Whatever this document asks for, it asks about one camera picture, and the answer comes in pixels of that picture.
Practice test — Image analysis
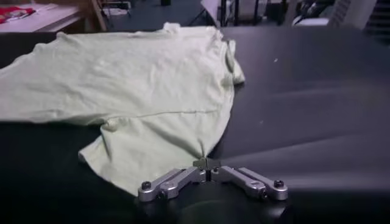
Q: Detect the light green t-shirt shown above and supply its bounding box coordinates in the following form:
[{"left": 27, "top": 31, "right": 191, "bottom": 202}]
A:
[{"left": 0, "top": 21, "right": 246, "bottom": 197}]

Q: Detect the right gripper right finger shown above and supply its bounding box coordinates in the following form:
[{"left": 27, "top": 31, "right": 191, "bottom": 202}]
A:
[{"left": 207, "top": 157, "right": 289, "bottom": 201}]

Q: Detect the white air cooler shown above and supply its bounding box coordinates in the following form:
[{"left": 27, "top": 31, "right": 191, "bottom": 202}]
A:
[{"left": 327, "top": 0, "right": 390, "bottom": 39}]

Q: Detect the black leather table cover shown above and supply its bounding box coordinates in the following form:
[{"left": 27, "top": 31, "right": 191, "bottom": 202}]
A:
[{"left": 0, "top": 26, "right": 390, "bottom": 224}]

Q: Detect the red folded shirt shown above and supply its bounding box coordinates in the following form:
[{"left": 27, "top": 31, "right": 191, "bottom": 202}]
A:
[{"left": 0, "top": 6, "right": 37, "bottom": 24}]

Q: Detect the white reflector board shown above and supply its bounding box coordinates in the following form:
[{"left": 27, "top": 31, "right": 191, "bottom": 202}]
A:
[{"left": 200, "top": 0, "right": 227, "bottom": 27}]

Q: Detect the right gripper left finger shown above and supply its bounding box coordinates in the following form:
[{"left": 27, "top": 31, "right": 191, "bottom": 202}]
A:
[{"left": 137, "top": 157, "right": 208, "bottom": 202}]

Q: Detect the white side table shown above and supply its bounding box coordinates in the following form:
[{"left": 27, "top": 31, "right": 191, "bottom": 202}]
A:
[{"left": 0, "top": 2, "right": 83, "bottom": 33}]

